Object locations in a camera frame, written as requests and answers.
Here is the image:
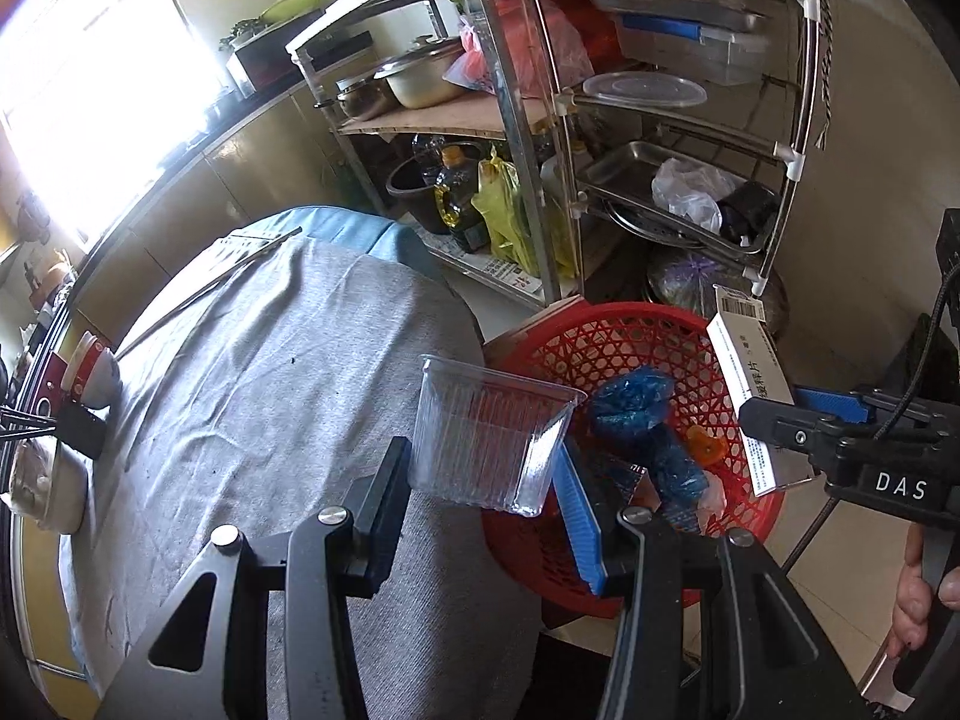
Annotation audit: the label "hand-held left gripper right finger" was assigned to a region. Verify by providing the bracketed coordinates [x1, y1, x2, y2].
[551, 439, 871, 720]

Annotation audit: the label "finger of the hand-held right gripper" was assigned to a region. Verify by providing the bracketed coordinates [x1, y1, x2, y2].
[793, 384, 875, 425]
[737, 396, 837, 470]

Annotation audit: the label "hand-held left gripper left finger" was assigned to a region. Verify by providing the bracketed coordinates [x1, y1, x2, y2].
[94, 436, 413, 720]

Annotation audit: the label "white medicine box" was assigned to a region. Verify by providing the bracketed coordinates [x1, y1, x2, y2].
[706, 283, 818, 497]

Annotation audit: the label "orange peel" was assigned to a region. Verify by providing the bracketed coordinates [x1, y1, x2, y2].
[686, 425, 727, 470]

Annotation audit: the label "clear plastic container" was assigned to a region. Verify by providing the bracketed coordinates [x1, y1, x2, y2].
[409, 354, 588, 518]

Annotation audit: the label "blue plastic bag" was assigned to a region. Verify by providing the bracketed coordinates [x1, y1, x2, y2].
[585, 366, 713, 515]

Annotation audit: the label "red plastic basket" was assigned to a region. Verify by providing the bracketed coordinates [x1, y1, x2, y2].
[480, 302, 788, 612]

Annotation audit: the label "person's right hand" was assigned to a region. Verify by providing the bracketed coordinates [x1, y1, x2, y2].
[891, 521, 931, 653]

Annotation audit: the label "grey tablecloth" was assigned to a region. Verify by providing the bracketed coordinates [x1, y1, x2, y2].
[56, 232, 545, 720]

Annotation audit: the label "grey purple sack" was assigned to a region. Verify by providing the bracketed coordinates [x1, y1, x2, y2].
[646, 244, 788, 338]

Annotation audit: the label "white plastic bag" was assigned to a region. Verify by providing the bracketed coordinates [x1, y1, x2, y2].
[651, 157, 743, 233]

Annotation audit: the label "thin metal rod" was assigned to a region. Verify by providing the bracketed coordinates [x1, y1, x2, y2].
[112, 225, 305, 361]

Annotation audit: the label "metal tray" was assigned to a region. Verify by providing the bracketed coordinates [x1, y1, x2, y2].
[574, 140, 781, 256]

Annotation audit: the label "black cup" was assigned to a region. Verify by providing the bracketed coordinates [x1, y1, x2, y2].
[56, 399, 107, 458]

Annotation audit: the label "yellow green bag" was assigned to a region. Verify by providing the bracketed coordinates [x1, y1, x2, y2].
[471, 150, 545, 278]

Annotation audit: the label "white basin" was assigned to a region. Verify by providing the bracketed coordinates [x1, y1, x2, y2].
[30, 450, 91, 535]

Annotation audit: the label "stacked white red-band bowls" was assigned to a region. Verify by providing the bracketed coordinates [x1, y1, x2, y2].
[64, 330, 125, 410]

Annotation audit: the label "black bucket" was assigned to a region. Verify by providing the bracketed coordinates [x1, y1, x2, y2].
[385, 156, 451, 235]

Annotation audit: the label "cooking oil bottle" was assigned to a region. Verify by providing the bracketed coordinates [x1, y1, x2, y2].
[433, 146, 492, 254]

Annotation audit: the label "round clear lidded container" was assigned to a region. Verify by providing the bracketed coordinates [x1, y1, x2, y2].
[581, 71, 710, 121]

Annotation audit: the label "clear storage box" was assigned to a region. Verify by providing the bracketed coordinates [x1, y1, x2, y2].
[600, 0, 773, 87]

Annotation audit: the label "small dark metal pot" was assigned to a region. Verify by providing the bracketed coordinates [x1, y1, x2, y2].
[334, 73, 395, 121]

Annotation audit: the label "large metal pot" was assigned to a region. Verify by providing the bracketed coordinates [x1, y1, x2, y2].
[373, 37, 470, 110]

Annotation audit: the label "red bag on rack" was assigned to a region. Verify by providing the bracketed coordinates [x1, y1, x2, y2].
[487, 0, 597, 98]

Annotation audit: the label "pink plastic bag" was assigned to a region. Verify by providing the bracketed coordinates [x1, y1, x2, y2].
[442, 15, 500, 95]

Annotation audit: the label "microwave oven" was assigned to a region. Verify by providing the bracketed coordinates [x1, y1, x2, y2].
[225, 30, 376, 98]

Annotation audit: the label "small potted plant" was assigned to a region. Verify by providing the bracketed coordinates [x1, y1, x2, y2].
[219, 17, 263, 50]

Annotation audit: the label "green plastic dish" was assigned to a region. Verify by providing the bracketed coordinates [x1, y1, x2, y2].
[259, 0, 325, 23]

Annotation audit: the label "window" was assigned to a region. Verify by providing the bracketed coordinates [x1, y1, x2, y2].
[0, 0, 226, 241]

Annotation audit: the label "black cable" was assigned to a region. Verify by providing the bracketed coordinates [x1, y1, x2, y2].
[780, 262, 960, 571]

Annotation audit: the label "chrome wire rack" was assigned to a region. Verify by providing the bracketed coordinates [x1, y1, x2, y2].
[517, 0, 833, 301]

